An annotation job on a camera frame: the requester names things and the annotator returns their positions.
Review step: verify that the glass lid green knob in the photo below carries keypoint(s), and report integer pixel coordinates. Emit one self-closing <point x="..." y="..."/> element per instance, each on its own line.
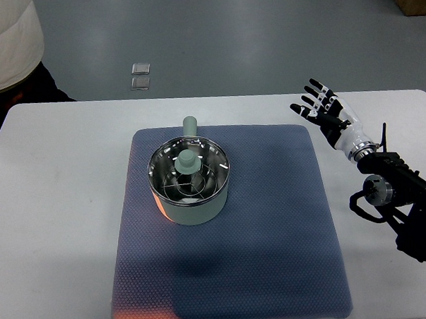
<point x="186" y="154"/>

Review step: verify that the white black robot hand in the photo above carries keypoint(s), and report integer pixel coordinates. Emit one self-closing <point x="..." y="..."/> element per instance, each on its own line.
<point x="338" y="123"/>

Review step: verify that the upper floor metal plate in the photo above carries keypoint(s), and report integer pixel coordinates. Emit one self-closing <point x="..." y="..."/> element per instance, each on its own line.
<point x="140" y="68"/>

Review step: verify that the cardboard box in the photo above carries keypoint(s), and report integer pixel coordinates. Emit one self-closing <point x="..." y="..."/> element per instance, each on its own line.
<point x="412" y="7"/>

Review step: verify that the wire steaming rack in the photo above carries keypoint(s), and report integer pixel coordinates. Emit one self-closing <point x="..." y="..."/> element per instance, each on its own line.
<point x="192" y="187"/>

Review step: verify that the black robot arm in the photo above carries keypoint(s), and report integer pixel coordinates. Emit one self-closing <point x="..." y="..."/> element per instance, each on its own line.
<point x="393" y="194"/>

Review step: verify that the green steel pot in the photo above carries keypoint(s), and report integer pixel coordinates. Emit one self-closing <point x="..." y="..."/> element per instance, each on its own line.
<point x="188" y="214"/>

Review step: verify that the blue textured mat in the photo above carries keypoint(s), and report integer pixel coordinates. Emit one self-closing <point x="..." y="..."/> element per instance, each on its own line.
<point x="271" y="253"/>

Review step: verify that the person in white jacket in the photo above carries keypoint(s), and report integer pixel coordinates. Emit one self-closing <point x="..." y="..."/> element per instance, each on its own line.
<point x="23" y="76"/>

